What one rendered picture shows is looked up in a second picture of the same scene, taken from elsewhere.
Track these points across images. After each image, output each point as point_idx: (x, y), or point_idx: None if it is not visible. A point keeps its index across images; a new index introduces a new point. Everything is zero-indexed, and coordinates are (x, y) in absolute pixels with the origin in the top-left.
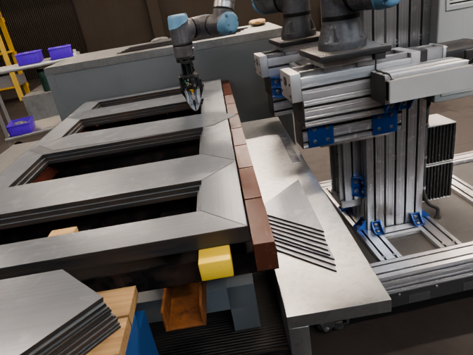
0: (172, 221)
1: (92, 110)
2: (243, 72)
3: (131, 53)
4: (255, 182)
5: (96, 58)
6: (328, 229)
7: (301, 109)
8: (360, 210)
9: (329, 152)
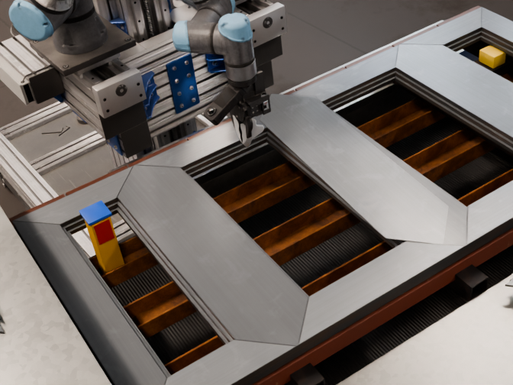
0: (501, 30)
1: (241, 328)
2: None
3: (33, 279)
4: (417, 34)
5: (62, 347)
6: None
7: (275, 40)
8: None
9: (165, 142)
